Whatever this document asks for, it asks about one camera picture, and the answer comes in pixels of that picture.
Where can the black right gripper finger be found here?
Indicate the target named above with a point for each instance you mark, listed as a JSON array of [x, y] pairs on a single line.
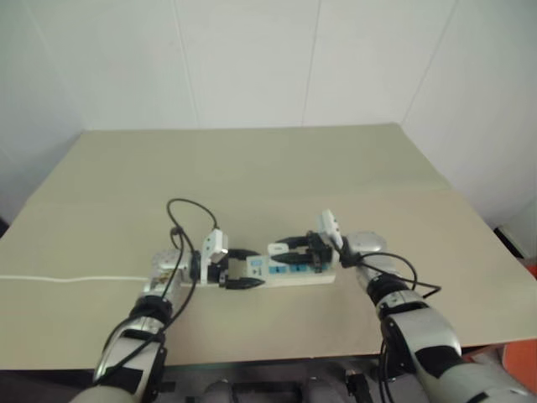
[[295, 241], [295, 257]]

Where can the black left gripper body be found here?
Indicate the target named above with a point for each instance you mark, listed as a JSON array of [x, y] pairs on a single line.
[[223, 279]]

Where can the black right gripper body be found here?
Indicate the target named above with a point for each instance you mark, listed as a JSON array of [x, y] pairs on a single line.
[[319, 252]]

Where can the white charger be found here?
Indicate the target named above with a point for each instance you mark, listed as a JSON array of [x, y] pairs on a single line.
[[274, 249]]

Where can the white power strip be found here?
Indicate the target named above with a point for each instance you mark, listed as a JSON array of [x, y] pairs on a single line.
[[293, 280]]

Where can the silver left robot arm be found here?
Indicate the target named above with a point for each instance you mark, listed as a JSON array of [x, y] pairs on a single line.
[[126, 348]]

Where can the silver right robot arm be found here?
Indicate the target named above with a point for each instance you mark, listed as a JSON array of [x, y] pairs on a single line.
[[423, 331]]

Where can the dark grey rounded shape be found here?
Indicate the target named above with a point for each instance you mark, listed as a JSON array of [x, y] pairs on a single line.
[[216, 390]]

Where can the small black box under table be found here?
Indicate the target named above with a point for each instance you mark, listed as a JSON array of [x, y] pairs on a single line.
[[356, 381]]

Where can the black object beside table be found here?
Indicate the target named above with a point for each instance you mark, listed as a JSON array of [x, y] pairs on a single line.
[[509, 241]]

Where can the orange object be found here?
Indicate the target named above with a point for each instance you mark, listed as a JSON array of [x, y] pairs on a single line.
[[520, 369]]

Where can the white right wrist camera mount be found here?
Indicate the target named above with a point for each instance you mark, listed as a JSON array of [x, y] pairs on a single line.
[[329, 224]]

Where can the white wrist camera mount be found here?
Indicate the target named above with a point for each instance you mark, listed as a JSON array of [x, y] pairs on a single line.
[[215, 242], [329, 224]]

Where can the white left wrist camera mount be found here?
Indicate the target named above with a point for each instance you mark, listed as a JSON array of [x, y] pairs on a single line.
[[215, 242]]

